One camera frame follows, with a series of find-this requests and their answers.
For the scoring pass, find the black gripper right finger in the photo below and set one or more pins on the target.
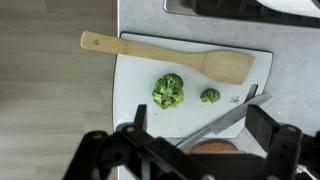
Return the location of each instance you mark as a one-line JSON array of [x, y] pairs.
[[263, 128]]

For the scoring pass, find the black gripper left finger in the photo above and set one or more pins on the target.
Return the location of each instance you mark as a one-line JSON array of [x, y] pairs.
[[140, 116]]

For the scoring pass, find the large green broccoli floret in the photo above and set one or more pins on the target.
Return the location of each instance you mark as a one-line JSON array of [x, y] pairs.
[[168, 91]]

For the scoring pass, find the steel kitchen knife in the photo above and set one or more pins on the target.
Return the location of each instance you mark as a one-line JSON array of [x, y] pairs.
[[233, 115]]

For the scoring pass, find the round cork trivet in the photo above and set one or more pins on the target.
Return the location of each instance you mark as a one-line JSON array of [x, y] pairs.
[[213, 146]]

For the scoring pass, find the small green broccoli floret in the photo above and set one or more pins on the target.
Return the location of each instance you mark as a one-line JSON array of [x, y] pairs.
[[210, 95]]

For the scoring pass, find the wooden spatula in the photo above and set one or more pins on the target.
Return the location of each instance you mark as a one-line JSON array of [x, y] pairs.
[[226, 66]]

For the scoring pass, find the black and steel cooktop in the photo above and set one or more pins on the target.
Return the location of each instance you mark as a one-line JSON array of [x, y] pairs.
[[233, 13]]

